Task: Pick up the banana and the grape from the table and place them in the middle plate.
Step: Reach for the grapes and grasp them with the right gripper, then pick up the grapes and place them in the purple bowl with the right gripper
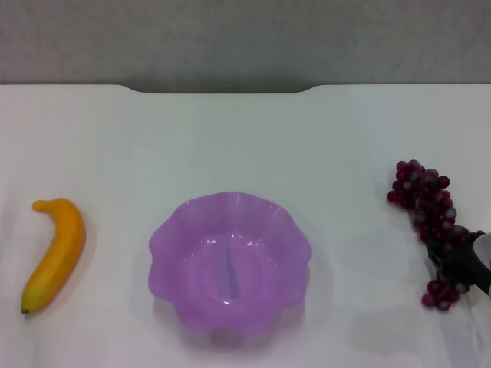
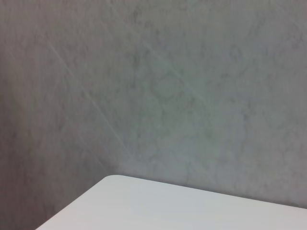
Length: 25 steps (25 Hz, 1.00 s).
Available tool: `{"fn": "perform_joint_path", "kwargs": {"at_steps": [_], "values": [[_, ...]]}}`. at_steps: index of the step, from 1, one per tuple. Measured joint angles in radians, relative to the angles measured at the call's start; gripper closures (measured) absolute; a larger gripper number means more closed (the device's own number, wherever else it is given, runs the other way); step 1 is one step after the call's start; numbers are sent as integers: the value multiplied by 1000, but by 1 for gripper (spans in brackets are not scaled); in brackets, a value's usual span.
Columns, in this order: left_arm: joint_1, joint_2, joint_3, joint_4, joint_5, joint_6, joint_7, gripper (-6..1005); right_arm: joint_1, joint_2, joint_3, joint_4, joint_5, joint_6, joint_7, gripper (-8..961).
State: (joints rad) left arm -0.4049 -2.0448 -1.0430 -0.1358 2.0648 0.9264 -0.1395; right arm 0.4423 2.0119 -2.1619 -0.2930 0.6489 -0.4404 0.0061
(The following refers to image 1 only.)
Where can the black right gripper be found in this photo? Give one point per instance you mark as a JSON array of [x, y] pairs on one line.
[[462, 260]]

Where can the dark red grape bunch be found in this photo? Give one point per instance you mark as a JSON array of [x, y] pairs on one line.
[[422, 199]]

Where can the yellow banana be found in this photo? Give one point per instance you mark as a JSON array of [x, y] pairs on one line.
[[57, 249]]

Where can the purple wavy plastic bowl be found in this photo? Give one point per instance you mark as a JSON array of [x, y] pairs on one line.
[[230, 268]]

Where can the grey partition screen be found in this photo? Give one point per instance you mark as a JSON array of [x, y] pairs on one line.
[[245, 38]]

